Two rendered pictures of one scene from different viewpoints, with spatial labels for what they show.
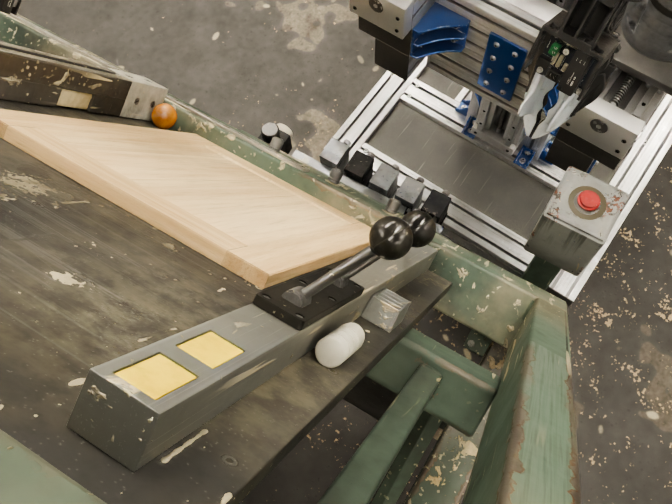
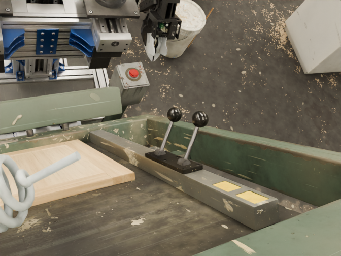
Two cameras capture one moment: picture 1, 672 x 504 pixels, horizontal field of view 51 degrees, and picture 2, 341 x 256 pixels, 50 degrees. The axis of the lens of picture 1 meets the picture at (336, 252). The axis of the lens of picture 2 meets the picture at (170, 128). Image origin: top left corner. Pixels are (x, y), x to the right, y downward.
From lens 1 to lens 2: 0.53 m
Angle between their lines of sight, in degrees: 39
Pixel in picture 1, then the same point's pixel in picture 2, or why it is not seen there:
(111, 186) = (40, 196)
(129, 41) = not seen: outside the picture
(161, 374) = (251, 196)
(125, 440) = (273, 215)
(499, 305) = (136, 131)
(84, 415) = (259, 221)
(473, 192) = not seen: hidden behind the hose
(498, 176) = (48, 89)
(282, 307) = (193, 166)
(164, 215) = (75, 187)
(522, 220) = not seen: hidden behind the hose
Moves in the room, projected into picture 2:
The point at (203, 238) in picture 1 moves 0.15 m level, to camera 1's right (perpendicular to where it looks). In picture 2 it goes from (99, 181) to (136, 137)
